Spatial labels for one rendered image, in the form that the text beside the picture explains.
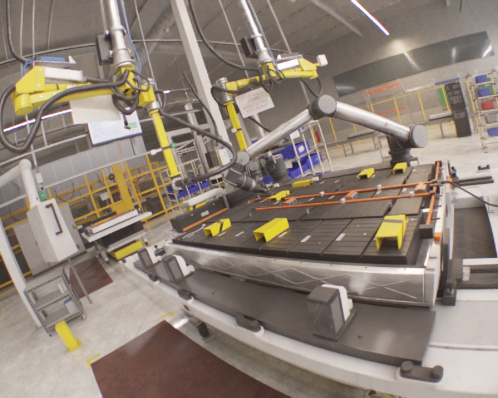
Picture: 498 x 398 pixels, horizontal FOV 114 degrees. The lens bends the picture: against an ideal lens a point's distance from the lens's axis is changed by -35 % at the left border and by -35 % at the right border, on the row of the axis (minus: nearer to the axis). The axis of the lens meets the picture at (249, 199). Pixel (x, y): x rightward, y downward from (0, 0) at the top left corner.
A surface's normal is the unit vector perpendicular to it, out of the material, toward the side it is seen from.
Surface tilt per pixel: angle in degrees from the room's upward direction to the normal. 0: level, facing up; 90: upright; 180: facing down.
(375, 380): 90
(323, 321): 90
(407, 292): 90
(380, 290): 90
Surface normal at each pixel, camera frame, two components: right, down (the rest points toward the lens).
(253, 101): 0.16, 0.12
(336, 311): 0.66, -0.08
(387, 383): -0.68, 0.34
